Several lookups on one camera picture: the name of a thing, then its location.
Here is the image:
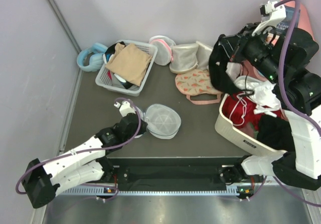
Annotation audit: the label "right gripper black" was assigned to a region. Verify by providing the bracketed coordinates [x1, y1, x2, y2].
[219, 21, 283, 84]

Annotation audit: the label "white mesh laundry bag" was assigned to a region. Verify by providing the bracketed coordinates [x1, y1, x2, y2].
[143, 103, 182, 140]

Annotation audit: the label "white satin bra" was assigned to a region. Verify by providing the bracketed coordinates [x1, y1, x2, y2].
[226, 62, 281, 110]

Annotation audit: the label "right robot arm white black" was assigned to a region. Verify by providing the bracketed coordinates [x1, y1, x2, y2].
[209, 24, 320, 190]

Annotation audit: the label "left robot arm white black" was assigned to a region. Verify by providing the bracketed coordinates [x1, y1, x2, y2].
[21, 114, 147, 209]

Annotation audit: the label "cream flat mesh bag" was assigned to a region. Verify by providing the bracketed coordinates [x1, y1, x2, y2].
[196, 41, 213, 70]

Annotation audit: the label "beige mesh laundry bag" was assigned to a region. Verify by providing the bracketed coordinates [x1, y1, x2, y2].
[170, 43, 199, 74]

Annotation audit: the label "pink patterned round bag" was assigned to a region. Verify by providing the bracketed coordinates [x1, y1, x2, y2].
[175, 69, 222, 105]

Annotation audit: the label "grey plastic laundry basket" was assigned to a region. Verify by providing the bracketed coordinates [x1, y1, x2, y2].
[95, 40, 157, 96]

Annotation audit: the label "pink trimmed mesh bag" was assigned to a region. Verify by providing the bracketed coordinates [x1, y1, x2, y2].
[148, 35, 176, 66]

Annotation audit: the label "Nineteen Eighty-Four blue book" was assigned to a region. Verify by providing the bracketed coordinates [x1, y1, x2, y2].
[276, 6, 294, 35]

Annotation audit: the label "red garment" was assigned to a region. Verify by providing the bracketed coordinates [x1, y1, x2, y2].
[222, 92, 282, 131]

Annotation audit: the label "beige folded garment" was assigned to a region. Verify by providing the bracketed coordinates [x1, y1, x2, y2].
[106, 43, 152, 86]

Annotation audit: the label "light blue headphones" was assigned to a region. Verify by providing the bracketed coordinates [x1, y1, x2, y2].
[76, 43, 108, 72]

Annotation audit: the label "pink two-tier shelf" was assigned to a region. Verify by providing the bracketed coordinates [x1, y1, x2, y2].
[243, 0, 314, 81]

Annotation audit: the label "cream plastic bin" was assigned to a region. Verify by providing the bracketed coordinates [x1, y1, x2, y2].
[214, 75, 289, 159]

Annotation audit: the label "black garment in bin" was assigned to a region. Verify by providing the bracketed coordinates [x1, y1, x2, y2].
[256, 115, 295, 152]

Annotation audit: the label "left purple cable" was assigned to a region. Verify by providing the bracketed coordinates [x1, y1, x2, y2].
[16, 97, 142, 201]

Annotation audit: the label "purple cable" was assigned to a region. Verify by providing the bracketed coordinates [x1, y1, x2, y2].
[247, 0, 321, 207]
[16, 97, 142, 201]

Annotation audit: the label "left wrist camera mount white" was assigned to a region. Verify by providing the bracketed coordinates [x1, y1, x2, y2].
[114, 100, 136, 117]

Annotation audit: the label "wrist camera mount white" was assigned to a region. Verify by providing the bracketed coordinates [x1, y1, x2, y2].
[114, 100, 136, 117]
[252, 0, 286, 36]

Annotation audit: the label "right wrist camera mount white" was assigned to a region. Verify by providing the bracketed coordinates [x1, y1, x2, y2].
[252, 0, 286, 36]

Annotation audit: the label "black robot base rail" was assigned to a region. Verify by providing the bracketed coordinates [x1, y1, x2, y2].
[100, 157, 263, 192]

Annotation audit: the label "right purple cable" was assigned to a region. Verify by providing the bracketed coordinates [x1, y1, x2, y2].
[247, 0, 321, 207]

